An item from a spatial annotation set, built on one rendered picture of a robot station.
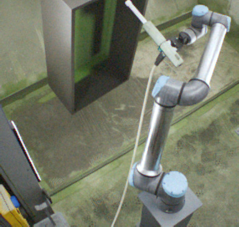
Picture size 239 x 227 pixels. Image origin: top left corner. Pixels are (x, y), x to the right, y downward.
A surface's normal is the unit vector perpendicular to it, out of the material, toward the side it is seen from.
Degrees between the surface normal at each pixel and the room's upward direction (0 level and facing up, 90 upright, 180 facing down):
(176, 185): 5
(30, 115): 0
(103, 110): 0
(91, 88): 12
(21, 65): 57
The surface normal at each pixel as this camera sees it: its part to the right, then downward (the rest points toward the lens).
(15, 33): 0.45, 0.22
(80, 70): 0.11, -0.47
